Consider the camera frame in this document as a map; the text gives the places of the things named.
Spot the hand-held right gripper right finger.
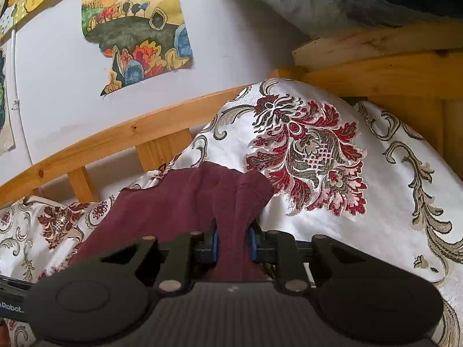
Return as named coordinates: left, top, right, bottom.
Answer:
left=248, top=224, right=367, bottom=294

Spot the floral embroidered bedspread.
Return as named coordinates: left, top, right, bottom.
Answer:
left=0, top=77, right=463, bottom=347

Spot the maroon garment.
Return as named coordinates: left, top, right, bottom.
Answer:
left=69, top=161, right=275, bottom=283

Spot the clear plastic bag of bedding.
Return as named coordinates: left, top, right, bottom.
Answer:
left=220, top=0, right=463, bottom=38

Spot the yellow spotted wall poster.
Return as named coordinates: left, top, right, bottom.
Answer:
left=0, top=0, right=56, bottom=41

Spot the wooden bed frame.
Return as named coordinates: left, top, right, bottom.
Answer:
left=0, top=25, right=463, bottom=208

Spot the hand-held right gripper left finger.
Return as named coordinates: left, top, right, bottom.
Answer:
left=99, top=229, right=221, bottom=294

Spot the colourful landscape wall poster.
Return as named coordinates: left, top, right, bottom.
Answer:
left=81, top=0, right=194, bottom=97

